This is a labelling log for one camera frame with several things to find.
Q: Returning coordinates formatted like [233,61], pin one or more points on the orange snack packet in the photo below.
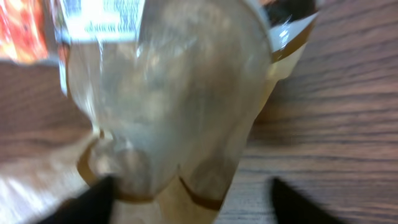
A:
[26,32]

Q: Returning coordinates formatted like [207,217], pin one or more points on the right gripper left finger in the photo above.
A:
[94,206]

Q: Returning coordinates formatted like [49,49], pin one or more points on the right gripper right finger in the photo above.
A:
[291,207]

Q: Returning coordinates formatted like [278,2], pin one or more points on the brown clear snack bag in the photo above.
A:
[173,88]

